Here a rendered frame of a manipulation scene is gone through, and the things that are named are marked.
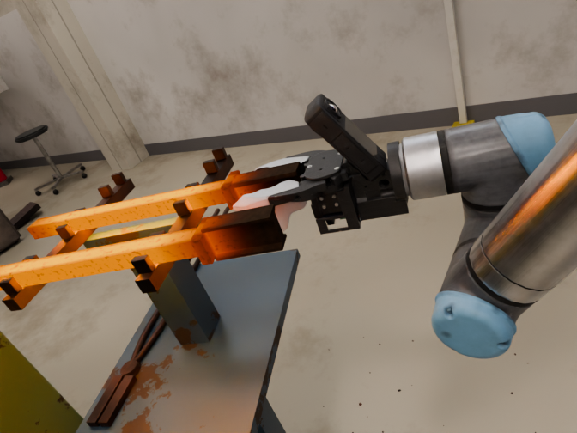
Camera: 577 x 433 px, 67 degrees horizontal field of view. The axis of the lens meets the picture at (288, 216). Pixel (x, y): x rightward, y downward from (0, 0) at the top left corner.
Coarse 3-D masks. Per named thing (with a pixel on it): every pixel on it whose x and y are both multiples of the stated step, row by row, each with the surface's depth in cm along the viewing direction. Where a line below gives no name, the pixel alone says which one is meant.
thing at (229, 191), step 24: (264, 168) 57; (288, 168) 54; (168, 192) 62; (192, 192) 59; (216, 192) 57; (240, 192) 58; (48, 216) 70; (72, 216) 67; (96, 216) 64; (120, 216) 63; (144, 216) 62
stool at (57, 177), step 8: (40, 128) 420; (24, 136) 413; (32, 136) 413; (40, 144) 432; (48, 160) 439; (56, 168) 445; (72, 168) 461; (80, 168) 470; (56, 176) 457; (64, 176) 448; (48, 184) 446; (56, 184) 433; (40, 192) 446; (56, 192) 428
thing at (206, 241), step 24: (216, 216) 48; (240, 216) 46; (264, 216) 45; (144, 240) 52; (168, 240) 50; (192, 240) 47; (216, 240) 48; (240, 240) 48; (264, 240) 47; (24, 264) 58; (48, 264) 55; (72, 264) 53; (96, 264) 52; (120, 264) 52; (0, 288) 58
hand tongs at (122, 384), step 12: (156, 312) 84; (144, 336) 80; (156, 336) 79; (144, 348) 76; (132, 360) 75; (120, 372) 73; (132, 372) 72; (120, 384) 71; (132, 384) 71; (108, 396) 69; (120, 396) 68; (96, 408) 68; (108, 408) 67; (120, 408) 68; (96, 420) 66; (108, 420) 65
